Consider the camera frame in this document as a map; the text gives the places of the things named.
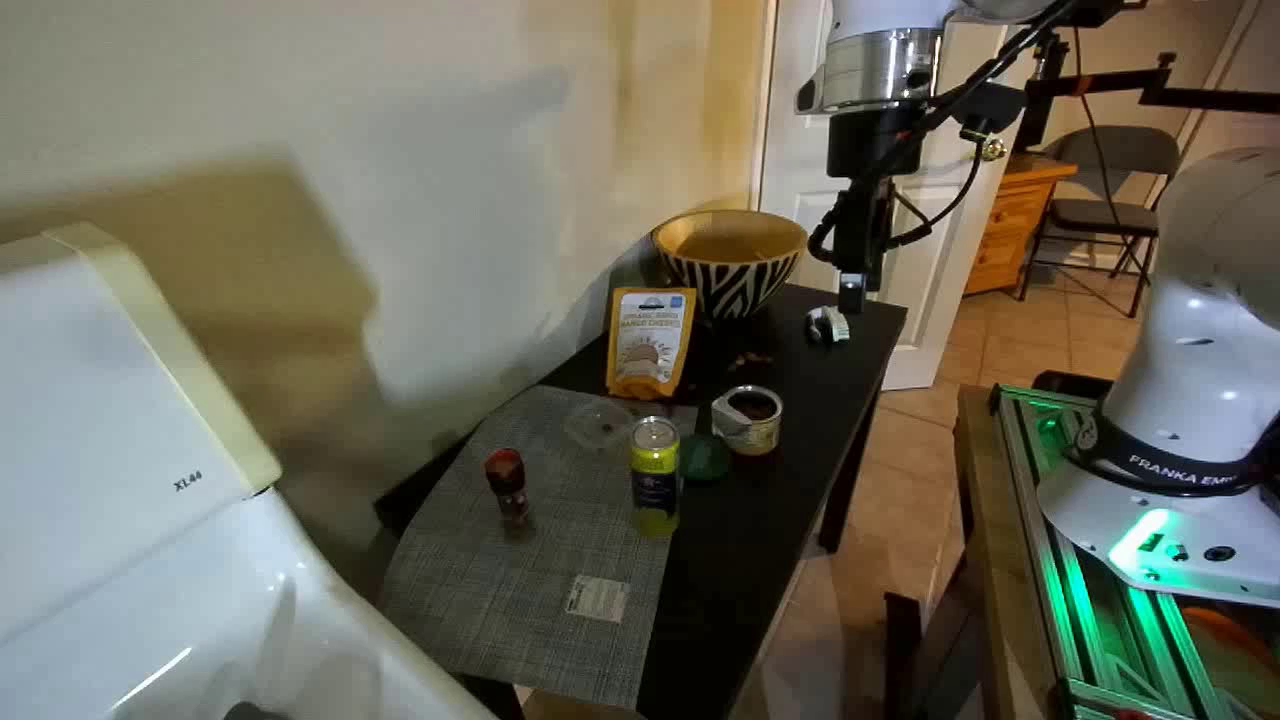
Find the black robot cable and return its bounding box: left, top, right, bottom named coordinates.
left=802, top=0, right=1087, bottom=268

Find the grey folding chair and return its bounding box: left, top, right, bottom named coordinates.
left=1017, top=121, right=1183, bottom=321

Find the wooden drawer cabinet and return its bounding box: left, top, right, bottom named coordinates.
left=965, top=158, right=1080, bottom=301

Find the white tape roll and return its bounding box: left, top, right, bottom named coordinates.
left=709, top=379, right=787, bottom=460

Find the clear plastic lid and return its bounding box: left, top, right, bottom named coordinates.
left=559, top=397, right=641, bottom=457

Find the orange food pouch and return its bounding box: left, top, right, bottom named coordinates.
left=599, top=285, right=698, bottom=404

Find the white panel door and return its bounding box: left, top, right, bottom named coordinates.
left=752, top=0, right=1039, bottom=397

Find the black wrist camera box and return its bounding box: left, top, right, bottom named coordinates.
left=824, top=107, right=928, bottom=179

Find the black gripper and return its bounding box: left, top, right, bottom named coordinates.
left=829, top=174, right=901, bottom=321

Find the green lit robot mount frame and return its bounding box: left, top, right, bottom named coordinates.
left=950, top=379, right=1280, bottom=720

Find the small red cap bottle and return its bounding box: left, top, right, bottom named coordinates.
left=479, top=446, right=536, bottom=545

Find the black camera boom stand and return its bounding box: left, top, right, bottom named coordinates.
left=1009, top=0, right=1280, bottom=161

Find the black side table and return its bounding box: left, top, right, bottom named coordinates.
left=369, top=279, right=913, bottom=720

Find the white label on placemat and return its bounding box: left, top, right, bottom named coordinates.
left=559, top=574, right=633, bottom=627

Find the grey woven placemat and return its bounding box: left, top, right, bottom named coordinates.
left=376, top=379, right=704, bottom=715

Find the brown zebra pattern bowl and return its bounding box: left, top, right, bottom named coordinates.
left=649, top=206, right=810, bottom=324

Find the green round lid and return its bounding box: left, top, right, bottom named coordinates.
left=674, top=432, right=734, bottom=489

